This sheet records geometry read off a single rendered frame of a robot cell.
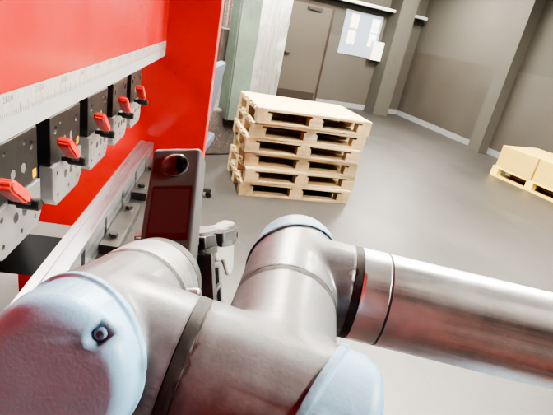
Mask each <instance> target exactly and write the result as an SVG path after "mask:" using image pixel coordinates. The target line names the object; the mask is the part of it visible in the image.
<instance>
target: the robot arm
mask: <svg viewBox="0 0 553 415"><path fill-rule="evenodd" d="M205 164H206V163H205V160H204V157H203V154H202V151H201V150H200V149H159V150H156V151H154V153H153V158H152V164H151V174H150V179H149V185H148V190H147V196H146V206H145V212H144V217H143V223H142V230H141V231H138V232H136V235H135V236H134V241H133V242H131V243H128V244H126V245H123V246H121V247H119V248H117V249H115V250H113V251H111V252H109V253H107V254H105V255H104V256H102V257H100V258H98V259H95V260H93V261H91V262H89V263H87V264H84V265H82V266H81V267H79V268H76V269H73V270H72V271H70V272H65V273H60V274H57V275H54V276H52V277H49V278H48V279H46V280H44V281H43V282H42V283H40V284H39V285H38V286H37V287H36V288H34V289H33V290H31V291H28V292H27V293H26V294H24V295H22V296H20V297H19V298H18V299H16V300H15V301H14V302H12V303H11V304H10V305H9V306H7V307H6V308H5V309H3V310H2V311H1V312H0V415H383V402H384V390H383V378H382V375H381V372H380V369H379V368H378V366H377V365H376V364H375V363H374V362H373V361H372V359H371V358H369V357H368V356H366V355H365V354H362V353H360V352H357V351H354V350H352V349H351V348H350V346H349V345H348V344H346V343H341V344H337V337H339V338H344V339H348V340H351V341H355V342H358V343H364V344H369V345H372V346H376V347H381V348H385V349H388V350H392V351H395V352H401V353H405V354H408V355H412V356H415V357H421V358H425V359H428V360H431V361H437V362H441V363H444V364H448V365H452V366H458V367H461V368H465V369H468V370H472V371H478V372H481V373H485V374H488V375H494V376H498V377H501V378H505V379H508V380H514V381H517V382H521V383H524V384H528V385H535V386H538V387H542V388H545V389H551V390H553V292H549V291H543V290H539V289H536V288H532V287H526V286H522V285H518V284H515V283H511V282H505V281H501V280H498V279H494V278H491V277H484V276H481V275H477V274H474V273H467V272H463V271H460V270H457V269H452V268H446V267H443V266H439V265H435V264H432V263H426V262H422V261H419V260H414V259H409V258H405V257H402V256H397V255H394V254H388V253H384V252H380V251H377V250H373V249H367V248H362V247H359V246H354V245H348V244H345V243H342V242H337V241H335V240H334V239H333V238H332V235H331V233H330V232H329V230H328V229H327V228H326V227H325V226H324V225H323V224H321V223H320V222H319V221H317V220H315V219H313V218H312V217H307V216H303V215H288V216H284V217H280V218H277V219H276V220H274V221H272V222H271V223H270V224H268V225H267V226H266V227H265V228H264V230H263V231H262V233H261V234H260V236H259V237H258V239H257V240H256V242H255V243H254V244H253V246H252V248H251V249H250V251H249V254H248V257H247V259H246V264H245V270H244V273H243V275H242V278H241V279H240V282H239V285H238V288H237V290H236V293H235V295H234V298H233V300H232V302H231V304H230V305H227V304H225V303H223V298H222V282H221V269H220V265H215V262H219V261H221V262H222V265H223V268H224V270H225V274H226V275H230V274H231V272H232V270H233V261H234V244H235V243H236V242H237V240H238V227H237V224H234V223H233V222H232V221H221V222H218V223H217V224H216V225H213V226H200V222H201V212H202V194H203V184H204V175H205Z"/></svg>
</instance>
